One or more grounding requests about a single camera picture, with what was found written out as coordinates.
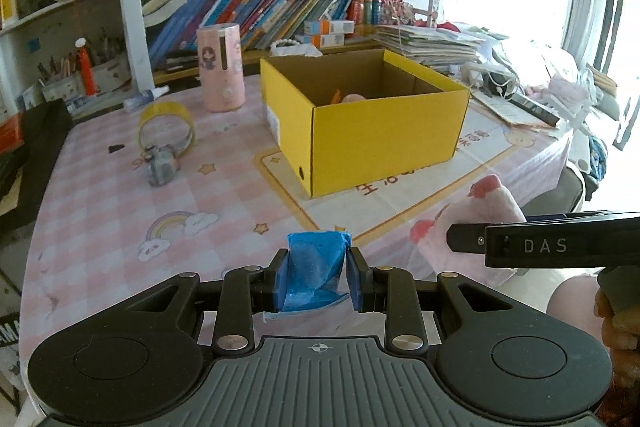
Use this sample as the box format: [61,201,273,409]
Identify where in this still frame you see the window curtain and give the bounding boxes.
[562,0,640,148]

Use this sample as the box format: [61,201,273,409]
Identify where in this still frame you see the white plastic bag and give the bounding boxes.
[530,74,601,128]

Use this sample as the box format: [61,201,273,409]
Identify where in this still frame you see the yellow cardboard box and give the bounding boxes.
[259,48,472,200]

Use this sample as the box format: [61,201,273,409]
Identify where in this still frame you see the yellow tape roll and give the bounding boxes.
[138,102,197,158]

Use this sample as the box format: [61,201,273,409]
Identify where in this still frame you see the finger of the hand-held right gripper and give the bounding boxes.
[446,223,488,254]

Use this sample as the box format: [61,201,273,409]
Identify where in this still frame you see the blue packet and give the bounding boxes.
[262,229,352,323]

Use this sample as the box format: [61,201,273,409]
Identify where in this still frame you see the row of leaning colourful books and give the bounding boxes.
[145,0,356,68]

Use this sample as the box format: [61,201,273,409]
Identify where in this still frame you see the orange white small box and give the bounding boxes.
[296,34,346,48]
[305,20,355,34]

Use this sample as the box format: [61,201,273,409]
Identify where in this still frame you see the white quilted handbag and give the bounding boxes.
[269,38,325,58]

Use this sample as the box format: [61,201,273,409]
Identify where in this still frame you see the pink paw plush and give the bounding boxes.
[409,174,529,284]

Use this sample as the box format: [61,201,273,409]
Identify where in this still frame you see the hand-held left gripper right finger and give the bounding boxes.
[346,247,506,355]

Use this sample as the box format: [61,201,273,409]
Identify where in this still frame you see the small grey toy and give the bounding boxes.
[144,146,181,188]

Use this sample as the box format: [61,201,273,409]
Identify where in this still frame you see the orange bordered placemat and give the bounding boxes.
[254,127,516,248]

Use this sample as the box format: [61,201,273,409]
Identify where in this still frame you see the red white glue bottle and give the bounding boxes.
[74,38,98,96]

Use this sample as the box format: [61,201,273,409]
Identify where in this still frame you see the stack of magazines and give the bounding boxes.
[372,24,493,68]

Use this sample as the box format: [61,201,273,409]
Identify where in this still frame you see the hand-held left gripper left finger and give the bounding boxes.
[125,248,292,355]

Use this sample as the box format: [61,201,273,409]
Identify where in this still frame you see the person's right hand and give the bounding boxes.
[594,289,640,353]

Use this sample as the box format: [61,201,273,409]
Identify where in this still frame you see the black flat box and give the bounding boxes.
[507,94,561,128]

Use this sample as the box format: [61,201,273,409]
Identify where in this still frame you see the white tube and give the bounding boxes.
[122,86,170,112]

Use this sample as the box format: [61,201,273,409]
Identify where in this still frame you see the pink checkered tablecloth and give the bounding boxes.
[20,72,573,358]

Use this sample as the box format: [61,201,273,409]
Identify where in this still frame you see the white pen tray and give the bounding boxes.
[39,52,132,102]

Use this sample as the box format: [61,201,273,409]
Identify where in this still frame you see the grey seat cushion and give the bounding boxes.
[522,167,586,220]

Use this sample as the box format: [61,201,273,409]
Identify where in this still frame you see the pink cylindrical humidifier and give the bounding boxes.
[196,23,246,112]

